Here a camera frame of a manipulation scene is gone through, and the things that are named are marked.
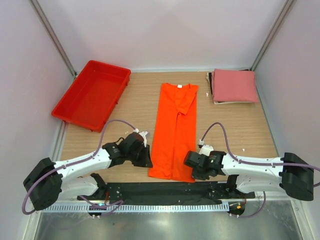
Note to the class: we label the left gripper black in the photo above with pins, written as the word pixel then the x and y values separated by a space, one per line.
pixel 145 161

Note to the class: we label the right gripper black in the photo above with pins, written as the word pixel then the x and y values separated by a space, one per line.
pixel 196 175

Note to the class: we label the orange t shirt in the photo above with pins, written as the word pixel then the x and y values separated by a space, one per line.
pixel 175 132

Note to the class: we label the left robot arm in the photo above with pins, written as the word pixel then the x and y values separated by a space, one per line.
pixel 50 181

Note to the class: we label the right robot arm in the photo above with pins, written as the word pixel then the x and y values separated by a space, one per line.
pixel 288 174

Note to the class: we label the red plastic bin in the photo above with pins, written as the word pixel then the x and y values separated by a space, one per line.
pixel 91 98

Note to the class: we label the folded pink t shirt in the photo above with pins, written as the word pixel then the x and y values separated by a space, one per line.
pixel 233 86

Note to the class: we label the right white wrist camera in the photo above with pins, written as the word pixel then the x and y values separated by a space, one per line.
pixel 205 149

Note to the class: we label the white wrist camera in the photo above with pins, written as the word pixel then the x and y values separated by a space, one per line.
pixel 143 134
pixel 205 149

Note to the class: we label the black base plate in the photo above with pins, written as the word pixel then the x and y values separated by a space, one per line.
pixel 168 193

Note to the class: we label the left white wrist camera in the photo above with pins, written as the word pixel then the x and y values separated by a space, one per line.
pixel 143 134

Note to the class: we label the slotted cable duct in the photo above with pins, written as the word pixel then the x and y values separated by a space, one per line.
pixel 82 207

